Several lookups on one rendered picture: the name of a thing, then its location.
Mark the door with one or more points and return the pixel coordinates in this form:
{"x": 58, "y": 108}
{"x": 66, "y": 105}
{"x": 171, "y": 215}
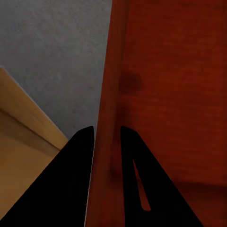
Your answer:
{"x": 28, "y": 142}

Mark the storage box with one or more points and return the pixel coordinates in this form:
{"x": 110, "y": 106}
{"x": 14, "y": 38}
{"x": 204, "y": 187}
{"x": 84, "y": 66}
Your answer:
{"x": 165, "y": 77}

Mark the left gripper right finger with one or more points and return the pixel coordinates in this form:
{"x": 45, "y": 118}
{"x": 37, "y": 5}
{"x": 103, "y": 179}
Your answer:
{"x": 168, "y": 206}

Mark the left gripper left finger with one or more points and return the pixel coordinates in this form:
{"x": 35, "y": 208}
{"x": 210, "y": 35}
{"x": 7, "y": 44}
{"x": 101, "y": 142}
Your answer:
{"x": 58, "y": 197}

